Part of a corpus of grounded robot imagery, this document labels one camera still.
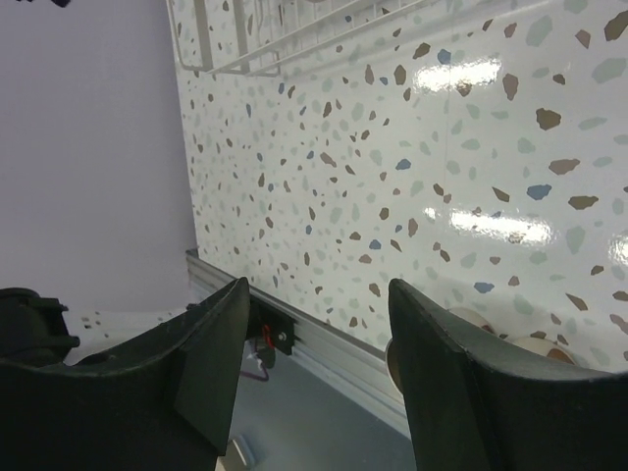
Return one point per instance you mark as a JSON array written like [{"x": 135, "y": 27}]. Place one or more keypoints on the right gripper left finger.
[{"x": 162, "y": 400}]

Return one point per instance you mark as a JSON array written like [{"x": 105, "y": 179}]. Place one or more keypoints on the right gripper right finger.
[{"x": 476, "y": 402}]

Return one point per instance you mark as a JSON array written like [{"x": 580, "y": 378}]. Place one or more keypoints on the cream metal cup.
[
  {"x": 545, "y": 348},
  {"x": 466, "y": 314}
]

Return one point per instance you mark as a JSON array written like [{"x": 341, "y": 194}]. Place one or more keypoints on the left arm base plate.
[{"x": 270, "y": 324}]

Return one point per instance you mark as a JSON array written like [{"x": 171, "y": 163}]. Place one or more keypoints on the clear wire dish rack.
[{"x": 266, "y": 42}]

